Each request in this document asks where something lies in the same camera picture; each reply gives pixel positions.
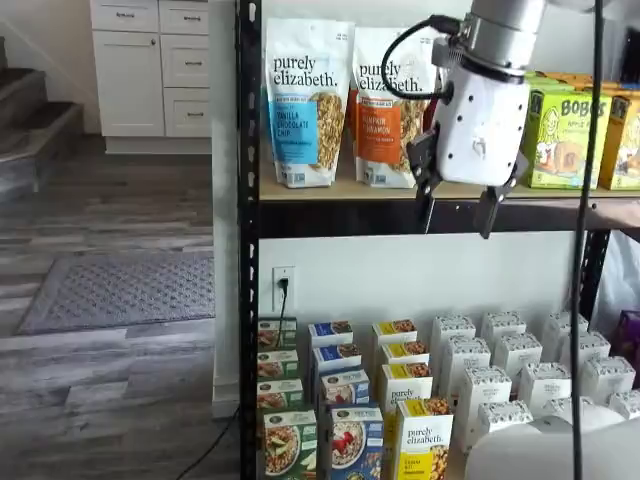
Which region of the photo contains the pumpkin cinnamon granola bag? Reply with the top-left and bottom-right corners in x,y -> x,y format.
346,89 -> 359,146
352,27 -> 442,189

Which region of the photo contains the green apple cinnamon oatmeal box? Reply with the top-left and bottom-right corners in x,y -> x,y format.
257,349 -> 300,382
260,409 -> 319,480
257,315 -> 299,352
257,378 -> 305,415

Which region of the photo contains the grey floor mat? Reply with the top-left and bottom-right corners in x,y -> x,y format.
14,251 -> 216,336

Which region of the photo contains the white wall outlet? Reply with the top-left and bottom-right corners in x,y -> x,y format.
272,265 -> 296,312

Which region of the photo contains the white kitchen cabinet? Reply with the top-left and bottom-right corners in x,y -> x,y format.
91,0 -> 211,155

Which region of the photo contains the black floor cable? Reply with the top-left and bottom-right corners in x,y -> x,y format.
172,402 -> 241,480

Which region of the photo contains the tan wooden shelf board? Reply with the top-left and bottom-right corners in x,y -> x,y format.
259,149 -> 640,204

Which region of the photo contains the cranberry pecan granola bag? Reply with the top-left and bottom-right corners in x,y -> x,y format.
423,97 -> 440,135

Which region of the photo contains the dark carpeted staircase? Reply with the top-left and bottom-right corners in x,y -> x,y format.
0,34 -> 85,201

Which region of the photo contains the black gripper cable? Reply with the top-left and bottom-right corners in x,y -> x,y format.
382,13 -> 464,100

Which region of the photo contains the white plastic bag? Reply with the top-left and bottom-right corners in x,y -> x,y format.
594,232 -> 640,324

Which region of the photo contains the yellow Purely Elizabeth box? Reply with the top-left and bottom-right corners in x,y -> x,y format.
380,341 -> 431,367
388,398 -> 455,480
378,363 -> 434,409
372,319 -> 419,346

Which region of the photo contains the black metal shelf rack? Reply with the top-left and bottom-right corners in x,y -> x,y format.
234,0 -> 640,480

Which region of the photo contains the yellow Bobo's box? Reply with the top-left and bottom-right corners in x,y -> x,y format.
597,94 -> 640,191
544,72 -> 640,99

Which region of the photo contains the black plug cord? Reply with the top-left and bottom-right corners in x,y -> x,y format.
275,276 -> 292,347

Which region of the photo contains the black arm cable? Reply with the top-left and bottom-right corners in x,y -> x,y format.
571,0 -> 606,480

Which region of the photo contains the purple box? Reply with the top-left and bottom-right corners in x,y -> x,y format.
617,309 -> 640,359

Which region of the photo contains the dark blue Purely Elizabeth box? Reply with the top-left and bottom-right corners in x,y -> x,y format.
307,320 -> 355,351
310,343 -> 363,401

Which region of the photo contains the green Bobo's apple pie box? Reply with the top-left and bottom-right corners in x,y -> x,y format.
528,85 -> 614,190
522,71 -> 576,94

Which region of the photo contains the vanilla chocolate chip granola bag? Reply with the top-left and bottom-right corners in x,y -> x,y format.
264,18 -> 357,190

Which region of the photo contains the blue Flax Plus oatmeal box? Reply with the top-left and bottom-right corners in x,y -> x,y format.
318,368 -> 371,409
324,402 -> 385,480

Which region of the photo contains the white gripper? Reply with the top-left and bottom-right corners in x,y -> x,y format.
405,56 -> 531,241

